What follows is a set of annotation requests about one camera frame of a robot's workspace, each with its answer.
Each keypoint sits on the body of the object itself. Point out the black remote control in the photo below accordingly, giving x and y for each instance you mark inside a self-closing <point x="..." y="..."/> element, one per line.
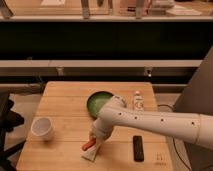
<point x="138" y="152"/>

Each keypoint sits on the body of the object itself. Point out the white paper cup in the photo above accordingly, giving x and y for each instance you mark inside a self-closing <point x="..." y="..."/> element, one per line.
<point x="42" y="128"/>

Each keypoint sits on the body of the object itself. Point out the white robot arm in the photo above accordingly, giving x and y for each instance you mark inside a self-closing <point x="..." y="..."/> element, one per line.
<point x="190" y="127"/>

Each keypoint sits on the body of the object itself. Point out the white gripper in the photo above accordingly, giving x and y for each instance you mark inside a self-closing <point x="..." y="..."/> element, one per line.
<point x="100" y="130"/>

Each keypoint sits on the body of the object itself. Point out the small white bottle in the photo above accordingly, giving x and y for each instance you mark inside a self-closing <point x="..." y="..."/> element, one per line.
<point x="138" y="101"/>

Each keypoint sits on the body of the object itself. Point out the black office chair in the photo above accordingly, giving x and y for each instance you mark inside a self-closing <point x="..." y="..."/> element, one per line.
<point x="8" y="121"/>

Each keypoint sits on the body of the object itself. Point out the green bowl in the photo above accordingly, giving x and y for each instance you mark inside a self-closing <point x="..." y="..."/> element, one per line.
<point x="96" y="101"/>

